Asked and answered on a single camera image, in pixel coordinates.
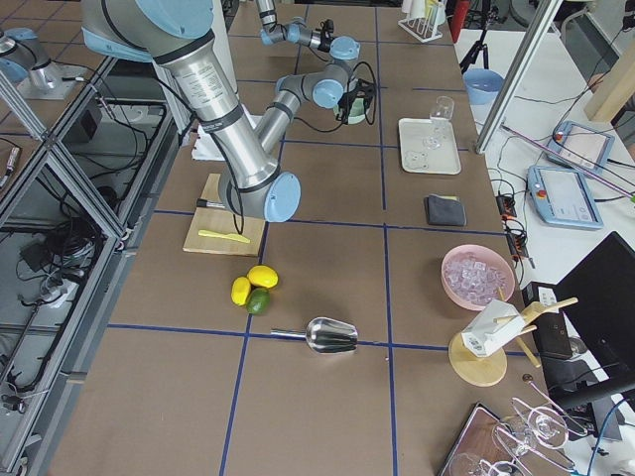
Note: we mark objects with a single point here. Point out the upside down wine glasses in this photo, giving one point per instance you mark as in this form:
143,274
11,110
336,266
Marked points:
530,441

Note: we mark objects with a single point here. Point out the wooden mug tree stand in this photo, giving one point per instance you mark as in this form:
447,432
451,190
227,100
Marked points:
489,371

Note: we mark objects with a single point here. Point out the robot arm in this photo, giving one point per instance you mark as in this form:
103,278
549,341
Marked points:
178,36
295,32

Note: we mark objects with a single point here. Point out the white wire cup rack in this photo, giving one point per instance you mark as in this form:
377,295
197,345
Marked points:
423,19

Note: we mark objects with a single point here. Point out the yellow lemon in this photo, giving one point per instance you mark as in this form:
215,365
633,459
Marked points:
263,276
240,290

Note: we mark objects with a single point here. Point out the large blue bowl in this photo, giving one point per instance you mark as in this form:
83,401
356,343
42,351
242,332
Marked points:
482,85

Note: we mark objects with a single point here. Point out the cream bear serving tray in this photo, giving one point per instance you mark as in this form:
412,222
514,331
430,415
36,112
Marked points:
416,158

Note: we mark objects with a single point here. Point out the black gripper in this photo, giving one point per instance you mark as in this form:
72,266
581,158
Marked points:
345,103

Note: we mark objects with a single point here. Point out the green lime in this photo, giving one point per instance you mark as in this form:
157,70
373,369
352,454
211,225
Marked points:
258,301

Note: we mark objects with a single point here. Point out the brown paper table mat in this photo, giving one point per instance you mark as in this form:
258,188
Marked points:
186,383

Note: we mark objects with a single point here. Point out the yellow plastic knife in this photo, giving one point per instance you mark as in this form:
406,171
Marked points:
226,236

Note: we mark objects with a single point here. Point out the mint green bowl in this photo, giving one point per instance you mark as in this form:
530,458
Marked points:
350,112

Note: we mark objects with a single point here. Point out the wooden cutting board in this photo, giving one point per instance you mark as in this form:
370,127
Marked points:
211,225

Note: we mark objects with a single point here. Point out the black computer monitor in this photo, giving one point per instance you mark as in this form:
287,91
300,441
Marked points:
603,284

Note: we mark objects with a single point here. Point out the clear wine glass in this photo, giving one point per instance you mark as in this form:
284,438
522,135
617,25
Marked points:
440,115

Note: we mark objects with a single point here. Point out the blue teach pendant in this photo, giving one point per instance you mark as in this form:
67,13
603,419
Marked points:
562,198
581,145

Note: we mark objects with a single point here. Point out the steel ice scoop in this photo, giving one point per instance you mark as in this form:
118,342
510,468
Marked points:
325,335

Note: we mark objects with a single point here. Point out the white mug on stand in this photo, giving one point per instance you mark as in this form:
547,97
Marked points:
497,324

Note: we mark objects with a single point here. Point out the pink bowl of ice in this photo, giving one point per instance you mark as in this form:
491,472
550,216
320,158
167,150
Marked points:
473,275

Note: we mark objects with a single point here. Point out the black camera tripod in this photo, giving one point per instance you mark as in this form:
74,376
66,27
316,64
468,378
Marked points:
488,15

